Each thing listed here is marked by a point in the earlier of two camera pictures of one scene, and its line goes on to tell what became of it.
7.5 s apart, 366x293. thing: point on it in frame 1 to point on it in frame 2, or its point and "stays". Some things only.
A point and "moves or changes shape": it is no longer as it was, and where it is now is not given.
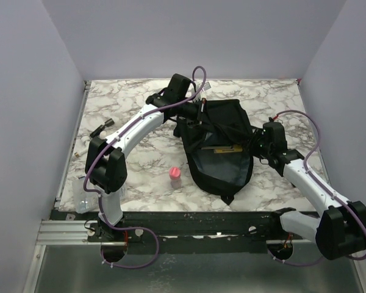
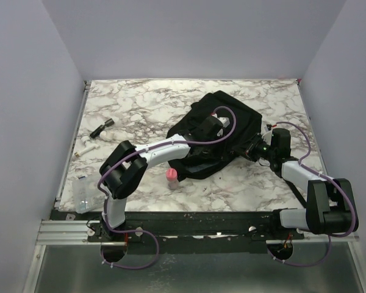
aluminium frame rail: x=64 y=232 stays
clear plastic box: x=86 y=202 stays
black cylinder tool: x=108 y=123 stays
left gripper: x=196 y=121 to x=218 y=135
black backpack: x=218 y=147 moves or changes shape
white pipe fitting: x=86 y=140 stays
